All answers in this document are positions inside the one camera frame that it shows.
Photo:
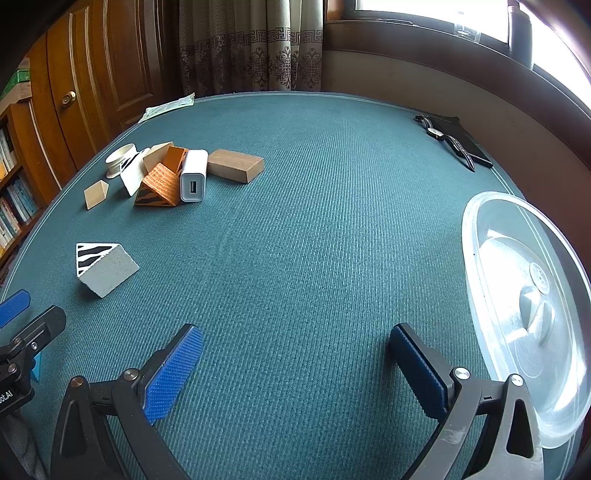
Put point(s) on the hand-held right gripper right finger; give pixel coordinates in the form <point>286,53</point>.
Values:
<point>418,374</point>

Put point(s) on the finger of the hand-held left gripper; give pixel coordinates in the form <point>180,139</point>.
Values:
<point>14,307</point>
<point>44,330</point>

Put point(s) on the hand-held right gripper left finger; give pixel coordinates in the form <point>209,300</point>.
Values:
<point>173,374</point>

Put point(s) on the blue block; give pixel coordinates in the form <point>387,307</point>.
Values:
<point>37,367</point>

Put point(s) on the white striped triangular prism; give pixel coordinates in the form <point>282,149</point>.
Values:
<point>108,270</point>

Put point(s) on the clear plastic bowl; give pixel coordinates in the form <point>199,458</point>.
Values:
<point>508,277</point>

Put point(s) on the small beige wooden block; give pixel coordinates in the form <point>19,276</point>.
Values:
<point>94,196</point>

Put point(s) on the large orange striped prism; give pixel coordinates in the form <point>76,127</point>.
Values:
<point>161,184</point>

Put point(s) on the white usb charger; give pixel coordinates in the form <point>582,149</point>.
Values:
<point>193,182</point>

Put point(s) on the brown wooden block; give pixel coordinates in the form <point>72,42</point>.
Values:
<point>233,164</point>

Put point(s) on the person's left forearm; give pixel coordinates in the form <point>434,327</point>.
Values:
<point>18,447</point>

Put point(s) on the row of books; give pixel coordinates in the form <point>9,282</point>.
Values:
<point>14,203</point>

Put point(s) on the wooden bookshelf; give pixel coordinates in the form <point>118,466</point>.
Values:
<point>23,138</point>

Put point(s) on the white black-striped block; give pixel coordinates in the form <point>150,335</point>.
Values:
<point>133,177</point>

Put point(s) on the white round holder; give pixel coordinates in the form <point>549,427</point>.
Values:
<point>117,159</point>

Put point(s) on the beige wooden triangular block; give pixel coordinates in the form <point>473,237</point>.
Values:
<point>154,157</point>

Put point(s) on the brass door knob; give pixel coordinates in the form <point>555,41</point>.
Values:
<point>68,98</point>

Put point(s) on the small orange block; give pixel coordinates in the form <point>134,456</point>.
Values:
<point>175,157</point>

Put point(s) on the green cardboard box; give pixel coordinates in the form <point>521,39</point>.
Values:
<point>18,83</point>

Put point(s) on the black wristwatch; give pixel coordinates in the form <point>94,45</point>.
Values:
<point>435,133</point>

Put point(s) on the black phone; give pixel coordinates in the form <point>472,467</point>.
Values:
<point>455,127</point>

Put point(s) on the wooden door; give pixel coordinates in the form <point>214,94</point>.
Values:
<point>115,69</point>

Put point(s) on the patterned beige curtain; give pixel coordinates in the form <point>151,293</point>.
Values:
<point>254,46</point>

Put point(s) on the small clear glass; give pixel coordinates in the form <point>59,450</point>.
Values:
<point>466,28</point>

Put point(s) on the dark bottle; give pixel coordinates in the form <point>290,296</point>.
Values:
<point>521,37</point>

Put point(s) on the window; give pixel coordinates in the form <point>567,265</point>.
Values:
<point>415,11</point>

